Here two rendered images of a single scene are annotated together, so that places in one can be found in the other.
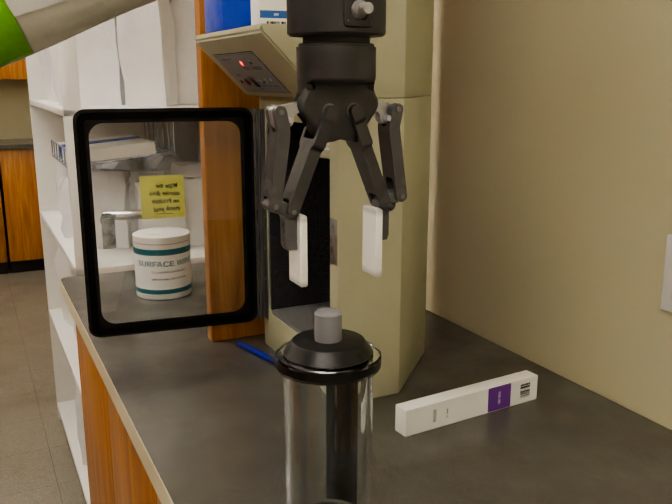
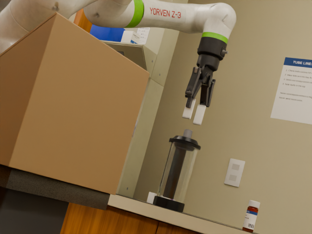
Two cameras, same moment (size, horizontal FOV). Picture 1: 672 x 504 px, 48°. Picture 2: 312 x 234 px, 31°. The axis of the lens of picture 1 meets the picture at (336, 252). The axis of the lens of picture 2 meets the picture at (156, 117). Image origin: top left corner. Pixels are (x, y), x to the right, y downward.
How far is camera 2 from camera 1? 144 cm
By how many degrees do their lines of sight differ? 38
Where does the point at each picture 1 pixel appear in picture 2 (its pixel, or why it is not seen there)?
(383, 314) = (138, 163)
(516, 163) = (166, 129)
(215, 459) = not seen: hidden behind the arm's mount
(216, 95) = not seen: hidden behind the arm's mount
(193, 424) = not seen: hidden behind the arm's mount
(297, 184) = (196, 89)
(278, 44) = (144, 53)
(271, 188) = (192, 88)
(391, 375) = (133, 189)
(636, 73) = (225, 105)
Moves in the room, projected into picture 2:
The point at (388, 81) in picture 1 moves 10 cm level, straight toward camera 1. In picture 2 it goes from (162, 79) to (174, 77)
